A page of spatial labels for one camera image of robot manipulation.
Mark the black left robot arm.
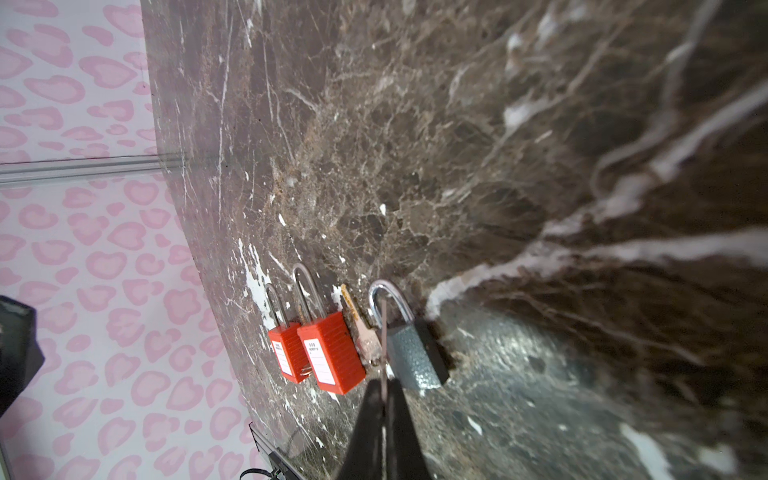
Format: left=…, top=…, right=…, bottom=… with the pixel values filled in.
left=1, top=296, right=45, bottom=415

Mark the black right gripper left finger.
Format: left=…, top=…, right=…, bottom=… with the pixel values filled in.
left=337, top=379, right=384, bottom=480

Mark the aluminium frame post left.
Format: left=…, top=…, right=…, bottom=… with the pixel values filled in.
left=1, top=154, right=183, bottom=188

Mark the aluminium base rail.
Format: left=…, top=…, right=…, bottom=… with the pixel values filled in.
left=239, top=421, right=303, bottom=480

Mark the silver key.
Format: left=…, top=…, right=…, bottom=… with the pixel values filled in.
left=379, top=300, right=389, bottom=404

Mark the red padlock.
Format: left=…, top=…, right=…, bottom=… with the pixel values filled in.
left=293, top=262, right=366, bottom=395
left=265, top=283, right=312, bottom=384

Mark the small black padlock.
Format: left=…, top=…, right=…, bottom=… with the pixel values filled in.
left=368, top=279, right=449, bottom=391

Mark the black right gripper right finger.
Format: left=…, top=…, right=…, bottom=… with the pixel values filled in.
left=386, top=379, right=431, bottom=480

